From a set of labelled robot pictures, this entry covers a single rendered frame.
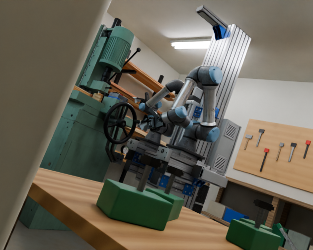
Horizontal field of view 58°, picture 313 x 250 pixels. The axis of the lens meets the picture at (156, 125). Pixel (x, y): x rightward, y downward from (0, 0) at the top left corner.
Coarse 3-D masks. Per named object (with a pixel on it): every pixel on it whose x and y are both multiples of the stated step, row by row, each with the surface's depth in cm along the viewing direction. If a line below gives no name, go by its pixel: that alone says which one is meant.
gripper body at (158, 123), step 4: (160, 116) 180; (148, 120) 185; (152, 120) 183; (156, 120) 183; (160, 120) 180; (148, 124) 185; (152, 124) 182; (156, 124) 182; (160, 124) 180; (164, 124) 182; (148, 128) 183; (152, 128) 185; (156, 128) 183
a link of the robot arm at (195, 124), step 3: (195, 123) 210; (198, 123) 210; (192, 126) 209; (195, 126) 208; (186, 129) 212; (189, 129) 210; (192, 129) 208; (195, 129) 206; (186, 132) 210; (189, 132) 209; (192, 132) 208; (195, 132) 206; (186, 135) 209; (189, 135) 208; (192, 135) 208; (195, 135) 207; (195, 138) 209
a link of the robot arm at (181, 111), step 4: (176, 108) 175; (180, 108) 173; (184, 108) 176; (168, 112) 177; (172, 112) 175; (176, 112) 174; (180, 112) 173; (184, 112) 174; (168, 116) 176; (172, 116) 175; (176, 116) 174; (180, 116) 174; (184, 116) 174; (172, 120) 177; (176, 120) 177; (180, 120) 177
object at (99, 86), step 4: (92, 80) 215; (96, 80) 212; (92, 84) 213; (96, 84) 211; (100, 84) 208; (104, 84) 207; (108, 84) 210; (92, 88) 212; (96, 88) 209; (100, 88) 206; (104, 88) 208; (100, 92) 212; (104, 92) 209
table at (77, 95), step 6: (72, 96) 181; (78, 96) 179; (84, 96) 183; (78, 102) 188; (84, 102) 183; (90, 102) 187; (96, 102) 191; (96, 108) 192; (102, 108) 193; (114, 114) 193; (126, 120) 216; (132, 120) 221
